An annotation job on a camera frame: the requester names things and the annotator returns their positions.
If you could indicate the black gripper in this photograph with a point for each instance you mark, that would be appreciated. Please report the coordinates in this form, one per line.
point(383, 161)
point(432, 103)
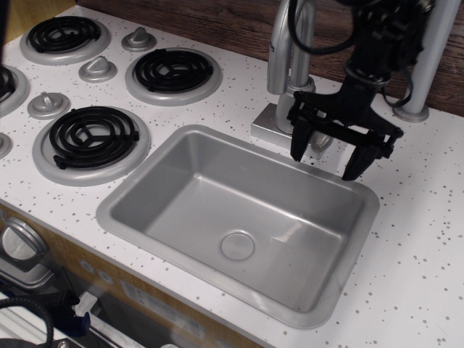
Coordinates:
point(348, 116)

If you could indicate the silver faucet lever handle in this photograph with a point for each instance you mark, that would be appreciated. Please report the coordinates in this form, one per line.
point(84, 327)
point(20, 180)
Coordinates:
point(319, 142)

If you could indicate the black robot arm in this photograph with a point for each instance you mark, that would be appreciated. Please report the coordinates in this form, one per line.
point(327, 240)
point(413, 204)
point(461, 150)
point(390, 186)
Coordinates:
point(386, 38)

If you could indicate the silver toy faucet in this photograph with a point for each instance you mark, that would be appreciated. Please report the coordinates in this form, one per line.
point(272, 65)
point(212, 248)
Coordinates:
point(288, 72)

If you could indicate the grey toy sink basin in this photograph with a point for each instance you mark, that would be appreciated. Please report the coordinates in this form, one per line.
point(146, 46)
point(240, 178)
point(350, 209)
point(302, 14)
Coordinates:
point(280, 236)

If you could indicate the grey support pole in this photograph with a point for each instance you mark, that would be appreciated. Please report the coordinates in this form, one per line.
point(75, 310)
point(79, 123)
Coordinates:
point(435, 39)

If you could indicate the back right stove burner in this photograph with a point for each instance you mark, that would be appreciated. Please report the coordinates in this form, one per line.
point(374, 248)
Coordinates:
point(173, 77)

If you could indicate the silver knob back right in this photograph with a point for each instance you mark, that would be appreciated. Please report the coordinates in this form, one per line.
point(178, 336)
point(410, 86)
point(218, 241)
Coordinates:
point(138, 41)

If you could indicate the silver knob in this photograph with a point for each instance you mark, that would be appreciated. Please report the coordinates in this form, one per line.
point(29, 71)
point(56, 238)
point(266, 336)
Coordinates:
point(48, 106)
point(138, 41)
point(98, 70)

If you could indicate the front right stove burner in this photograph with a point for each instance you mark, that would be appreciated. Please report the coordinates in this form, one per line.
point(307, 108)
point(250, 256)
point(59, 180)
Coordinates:
point(91, 146)

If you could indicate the silver knob middle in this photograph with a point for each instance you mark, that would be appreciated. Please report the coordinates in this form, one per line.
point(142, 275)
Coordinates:
point(98, 70)

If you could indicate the silver knob front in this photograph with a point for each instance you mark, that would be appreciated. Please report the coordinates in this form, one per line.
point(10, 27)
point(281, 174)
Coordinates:
point(48, 106)

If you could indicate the back left stove burner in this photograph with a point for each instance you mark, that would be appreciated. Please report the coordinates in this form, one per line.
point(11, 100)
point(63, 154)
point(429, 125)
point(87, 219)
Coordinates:
point(64, 40)

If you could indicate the blue clamp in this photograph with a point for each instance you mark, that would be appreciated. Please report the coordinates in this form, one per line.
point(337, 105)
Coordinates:
point(80, 326)

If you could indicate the left edge stove burner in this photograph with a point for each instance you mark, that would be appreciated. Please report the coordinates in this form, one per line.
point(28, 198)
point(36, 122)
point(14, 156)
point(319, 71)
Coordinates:
point(15, 89)

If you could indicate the silver knob left edge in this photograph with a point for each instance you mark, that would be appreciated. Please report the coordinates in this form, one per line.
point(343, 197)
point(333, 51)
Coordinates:
point(5, 145)

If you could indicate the silver oven dial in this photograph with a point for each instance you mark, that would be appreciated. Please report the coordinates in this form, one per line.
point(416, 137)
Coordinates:
point(21, 245)

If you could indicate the silver oven door handle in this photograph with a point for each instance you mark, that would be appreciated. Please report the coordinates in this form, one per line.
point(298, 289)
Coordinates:
point(37, 279)

